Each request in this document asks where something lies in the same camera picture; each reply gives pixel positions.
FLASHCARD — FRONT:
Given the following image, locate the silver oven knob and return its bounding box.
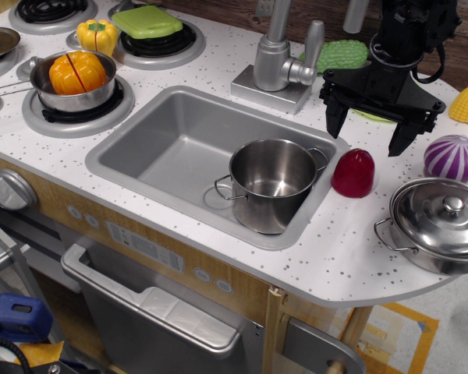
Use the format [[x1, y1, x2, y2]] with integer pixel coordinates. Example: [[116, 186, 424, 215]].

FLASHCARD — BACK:
[[0, 169, 38, 210]]

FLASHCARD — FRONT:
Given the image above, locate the steel saucepan on burner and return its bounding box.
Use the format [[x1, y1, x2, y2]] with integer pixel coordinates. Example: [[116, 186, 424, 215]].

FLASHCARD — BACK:
[[17, 50, 116, 112]]

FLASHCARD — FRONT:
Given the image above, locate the silver toy faucet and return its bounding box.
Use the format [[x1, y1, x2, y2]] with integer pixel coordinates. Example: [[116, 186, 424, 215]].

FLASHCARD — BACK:
[[231, 1, 324, 115]]

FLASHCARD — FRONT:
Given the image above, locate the yellow toy bell pepper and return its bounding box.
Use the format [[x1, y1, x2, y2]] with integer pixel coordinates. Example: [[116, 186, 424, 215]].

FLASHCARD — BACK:
[[76, 19, 119, 57]]

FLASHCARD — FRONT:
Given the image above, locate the light green plate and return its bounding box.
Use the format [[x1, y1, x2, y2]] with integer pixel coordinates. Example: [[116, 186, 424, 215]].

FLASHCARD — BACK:
[[353, 109, 393, 123]]

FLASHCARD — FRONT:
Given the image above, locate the steel pot with lid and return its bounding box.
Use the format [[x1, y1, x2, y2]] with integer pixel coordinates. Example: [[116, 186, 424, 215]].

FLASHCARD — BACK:
[[374, 177, 468, 275]]

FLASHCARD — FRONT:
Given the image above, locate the back right stove burner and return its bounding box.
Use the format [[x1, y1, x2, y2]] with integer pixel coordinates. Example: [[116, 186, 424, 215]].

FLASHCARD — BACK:
[[113, 21, 206, 71]]

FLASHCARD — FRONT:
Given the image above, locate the stove burner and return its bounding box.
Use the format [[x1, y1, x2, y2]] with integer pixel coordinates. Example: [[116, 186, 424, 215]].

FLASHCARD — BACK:
[[113, 21, 206, 71], [22, 76, 134, 139], [9, 0, 98, 35]]

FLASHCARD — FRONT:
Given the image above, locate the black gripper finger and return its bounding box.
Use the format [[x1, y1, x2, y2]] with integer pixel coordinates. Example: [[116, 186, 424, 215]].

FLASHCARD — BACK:
[[325, 96, 349, 138], [388, 122, 418, 157]]

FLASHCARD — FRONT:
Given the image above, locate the purple white toy onion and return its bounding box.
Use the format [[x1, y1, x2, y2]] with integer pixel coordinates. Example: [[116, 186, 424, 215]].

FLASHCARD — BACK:
[[424, 135, 468, 182]]

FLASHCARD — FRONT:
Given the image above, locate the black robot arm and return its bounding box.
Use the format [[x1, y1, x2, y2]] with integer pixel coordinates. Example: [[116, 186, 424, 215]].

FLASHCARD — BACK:
[[320, 1, 462, 157]]

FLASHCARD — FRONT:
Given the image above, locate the red toy sweet potato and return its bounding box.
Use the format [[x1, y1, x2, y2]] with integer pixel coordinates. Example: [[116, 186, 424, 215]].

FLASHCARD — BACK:
[[331, 149, 375, 198]]

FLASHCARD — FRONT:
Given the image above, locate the steel pot in sink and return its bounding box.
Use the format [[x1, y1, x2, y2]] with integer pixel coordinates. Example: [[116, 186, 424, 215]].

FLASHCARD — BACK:
[[214, 139, 328, 235]]

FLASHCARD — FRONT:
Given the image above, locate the front left stove burner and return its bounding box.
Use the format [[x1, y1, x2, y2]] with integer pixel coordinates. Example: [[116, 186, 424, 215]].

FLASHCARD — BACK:
[[22, 76, 134, 139]]

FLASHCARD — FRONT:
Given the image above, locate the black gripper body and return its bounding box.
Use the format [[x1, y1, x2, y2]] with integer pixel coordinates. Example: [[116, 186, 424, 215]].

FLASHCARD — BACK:
[[320, 54, 445, 133]]

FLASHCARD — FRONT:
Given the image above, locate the back left stove burner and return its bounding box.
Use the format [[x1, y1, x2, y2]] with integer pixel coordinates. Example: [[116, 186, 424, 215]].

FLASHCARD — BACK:
[[9, 0, 98, 35]]

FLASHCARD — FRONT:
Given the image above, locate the orange toy pumpkin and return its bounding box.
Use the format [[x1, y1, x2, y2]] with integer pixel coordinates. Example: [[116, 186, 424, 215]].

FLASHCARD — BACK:
[[49, 51, 107, 95]]

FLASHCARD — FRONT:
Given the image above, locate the green toy cutting board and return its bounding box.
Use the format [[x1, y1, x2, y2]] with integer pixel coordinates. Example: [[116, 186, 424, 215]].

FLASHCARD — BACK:
[[112, 5, 183, 39]]

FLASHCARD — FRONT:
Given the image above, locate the grey plastic sink basin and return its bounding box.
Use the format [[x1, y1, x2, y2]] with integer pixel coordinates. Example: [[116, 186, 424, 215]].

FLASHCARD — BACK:
[[85, 86, 349, 250]]

